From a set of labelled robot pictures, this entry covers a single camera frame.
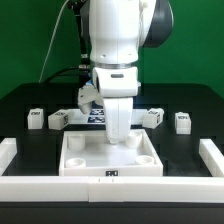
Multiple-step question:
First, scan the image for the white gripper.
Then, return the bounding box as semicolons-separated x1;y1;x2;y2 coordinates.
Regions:
78;67;138;144

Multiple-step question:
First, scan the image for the white square tabletop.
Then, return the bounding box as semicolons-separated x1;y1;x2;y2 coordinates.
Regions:
59;129;163;177

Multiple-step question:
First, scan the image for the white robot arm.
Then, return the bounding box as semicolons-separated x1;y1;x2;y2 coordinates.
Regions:
78;0;174;144

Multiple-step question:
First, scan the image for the white U-shaped fence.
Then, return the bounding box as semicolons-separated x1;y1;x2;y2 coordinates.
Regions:
0;138;224;203

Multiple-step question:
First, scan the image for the black cable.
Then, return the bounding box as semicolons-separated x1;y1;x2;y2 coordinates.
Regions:
44;66;88;84

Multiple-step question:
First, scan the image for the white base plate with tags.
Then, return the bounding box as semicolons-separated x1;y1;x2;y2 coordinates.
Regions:
56;109;147;125

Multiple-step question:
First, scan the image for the white cable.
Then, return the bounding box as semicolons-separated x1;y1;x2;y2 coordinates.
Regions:
38;3;70;84

